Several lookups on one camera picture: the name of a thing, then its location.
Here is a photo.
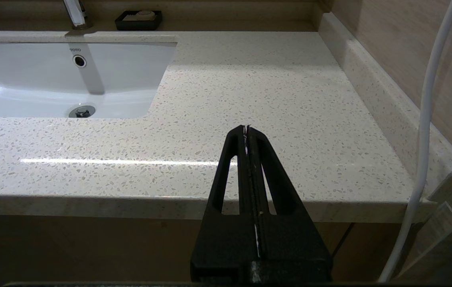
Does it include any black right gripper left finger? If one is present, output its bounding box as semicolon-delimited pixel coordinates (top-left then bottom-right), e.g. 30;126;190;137
190;125;259;282

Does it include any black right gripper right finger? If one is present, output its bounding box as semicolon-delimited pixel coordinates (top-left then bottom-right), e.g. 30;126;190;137
247;126;333;282

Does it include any wooden vanity cabinet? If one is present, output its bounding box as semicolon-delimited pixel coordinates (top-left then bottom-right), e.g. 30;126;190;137
0;214;422;284

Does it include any clear glass panel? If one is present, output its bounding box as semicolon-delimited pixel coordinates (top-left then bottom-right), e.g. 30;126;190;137
393;171;452;284

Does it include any chrome sink drain stopper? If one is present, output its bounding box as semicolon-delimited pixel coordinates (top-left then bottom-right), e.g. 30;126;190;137
69;105;96;118

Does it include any black soap dish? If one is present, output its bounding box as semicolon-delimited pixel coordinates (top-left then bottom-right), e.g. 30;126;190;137
115;10;163;31

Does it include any white ceramic sink basin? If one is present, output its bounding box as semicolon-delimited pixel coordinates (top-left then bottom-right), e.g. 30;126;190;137
0;40;178;119

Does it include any chrome faucet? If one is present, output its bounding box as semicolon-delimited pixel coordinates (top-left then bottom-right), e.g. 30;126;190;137
63;0;94;31

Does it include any metal glass panel bracket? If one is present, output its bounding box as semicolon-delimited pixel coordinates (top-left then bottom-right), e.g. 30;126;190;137
425;171;452;204

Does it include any white flexible hose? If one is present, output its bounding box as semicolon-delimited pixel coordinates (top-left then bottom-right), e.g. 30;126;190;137
377;0;452;283

